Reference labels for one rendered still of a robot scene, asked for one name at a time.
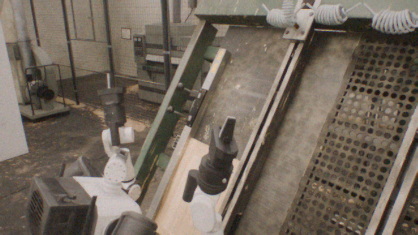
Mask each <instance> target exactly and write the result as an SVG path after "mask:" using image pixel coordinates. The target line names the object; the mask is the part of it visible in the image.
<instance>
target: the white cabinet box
mask: <svg viewBox="0 0 418 235"><path fill-rule="evenodd" d="M25 153H29V151H28V148H27V142H26V138H25V133H24V128H23V124H22V119H21V115H20V110H19V106H18V101H17V97H16V92H15V88H14V83H13V79H12V71H11V68H10V63H9V59H8V54H7V48H6V45H5V40H4V33H3V28H2V25H1V19H0V162H1V161H4V160H7V159H10V158H13V157H16V156H19V155H23V154H25Z"/></svg>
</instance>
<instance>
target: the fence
mask: <svg viewBox="0 0 418 235"><path fill-rule="evenodd" d="M219 51H223V55H222V56H221V59H220V60H217V56H218V54H219ZM219 51H218V53H217V56H216V58H215V60H214V62H213V64H212V67H213V66H214V63H217V64H218V66H217V68H216V71H215V73H213V72H211V70H212V67H211V69H210V72H209V74H208V77H207V79H206V80H205V81H204V84H203V86H202V88H203V89H207V90H208V92H207V94H206V96H205V98H204V100H203V102H202V104H201V107H200V109H199V111H198V114H197V117H196V119H195V121H194V123H193V126H192V128H191V127H188V126H187V125H185V127H184V129H183V131H182V134H181V137H180V139H179V141H178V143H177V145H176V148H175V150H174V153H173V154H172V158H171V160H170V162H169V165H168V166H167V169H166V171H165V174H164V176H163V177H162V179H161V182H160V184H159V187H158V188H157V190H156V193H155V195H154V197H153V200H152V203H151V204H150V207H149V210H148V212H147V214H146V217H148V218H150V219H151V220H153V221H154V220H155V218H156V216H157V213H158V212H159V210H160V208H161V206H162V203H163V201H164V199H165V196H166V194H167V191H168V189H169V187H170V185H171V183H172V180H173V178H174V175H175V173H176V170H177V168H178V166H179V164H180V161H181V159H182V157H183V154H184V151H185V150H186V149H187V146H188V144H189V141H190V140H191V138H194V137H195V133H196V132H197V129H198V127H199V125H200V122H201V120H202V117H203V115H204V112H205V110H206V109H207V108H208V105H209V103H210V100H211V98H212V95H213V93H214V90H215V88H216V86H217V83H218V82H219V79H220V77H221V74H222V72H223V69H224V67H225V65H226V64H227V62H228V60H229V57H230V55H231V53H230V52H229V51H228V50H226V49H223V48H220V49H219Z"/></svg>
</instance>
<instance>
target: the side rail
mask: <svg viewBox="0 0 418 235"><path fill-rule="evenodd" d="M217 32H218V30H217V29H216V28H215V27H214V26H213V25H210V24H209V23H208V22H207V21H200V20H199V22H198V24H197V26H196V28H195V31H194V33H193V36H192V37H191V40H190V41H189V44H188V46H187V50H186V51H185V54H184V55H183V57H182V59H181V61H180V64H179V65H178V68H177V70H176V74H175V75H174V78H173V79H172V82H171V84H170V87H169V89H168V91H167V94H166V96H165V99H163V102H162V103H161V106H160V108H159V111H158V113H157V115H156V117H155V120H154V122H153V125H152V127H151V129H150V131H149V133H148V137H147V139H146V141H145V143H144V145H143V147H142V150H141V151H140V153H139V154H138V158H137V160H136V163H135V165H134V167H133V168H134V172H135V179H136V180H138V181H139V182H140V186H141V193H140V196H139V198H138V199H137V200H136V201H135V202H136V203H137V204H138V205H139V206H140V205H141V204H142V201H143V199H144V197H145V195H146V192H147V190H148V187H149V186H150V183H151V181H152V178H153V175H154V174H155V171H156V169H157V165H156V162H157V160H158V158H159V155H160V153H161V152H165V150H166V148H167V145H168V143H169V140H170V138H171V136H172V133H173V131H174V128H175V126H176V124H177V122H178V120H179V117H180V115H179V114H177V113H175V112H173V113H172V114H170V113H168V112H167V108H168V107H169V106H173V107H174V110H175V111H177V112H180V113H182V110H183V108H184V105H185V104H186V102H187V100H188V98H189V96H190V92H189V91H187V90H185V89H183V90H182V91H180V90H178V89H177V85H178V84H179V83H182V84H183V85H184V87H185V88H188V89H190V90H192V89H193V86H194V84H195V81H196V79H197V76H198V75H199V72H200V69H201V67H202V64H203V63H204V59H203V56H204V54H205V53H206V51H207V48H208V47H209V46H211V45H212V43H213V41H214V39H215V37H216V34H217Z"/></svg>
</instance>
